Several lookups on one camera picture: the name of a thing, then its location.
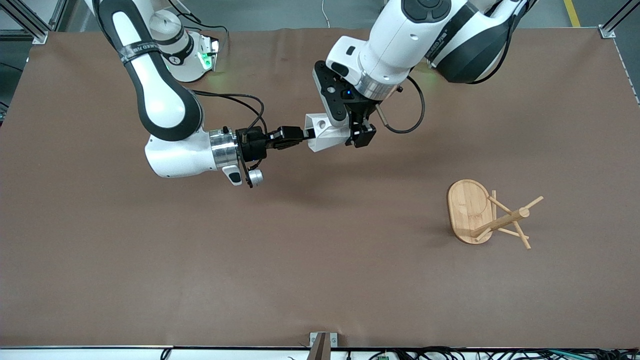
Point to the wooden cup rack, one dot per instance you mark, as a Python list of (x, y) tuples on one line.
[(467, 210)]

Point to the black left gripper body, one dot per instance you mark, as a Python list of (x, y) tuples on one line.
[(362, 111)]

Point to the white faceted cup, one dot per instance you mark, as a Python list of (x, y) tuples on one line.
[(325, 137)]

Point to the grey metal mount bracket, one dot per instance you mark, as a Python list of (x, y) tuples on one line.
[(322, 345)]

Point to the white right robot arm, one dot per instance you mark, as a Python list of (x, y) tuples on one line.
[(160, 105)]

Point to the aluminium frame extrusion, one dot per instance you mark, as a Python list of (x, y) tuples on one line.
[(25, 22), (612, 27)]

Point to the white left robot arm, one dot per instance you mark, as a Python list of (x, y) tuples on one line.
[(400, 35)]

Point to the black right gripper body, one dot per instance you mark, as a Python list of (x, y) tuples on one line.
[(251, 142)]

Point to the brown table cover sheet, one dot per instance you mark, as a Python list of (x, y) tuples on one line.
[(300, 250)]

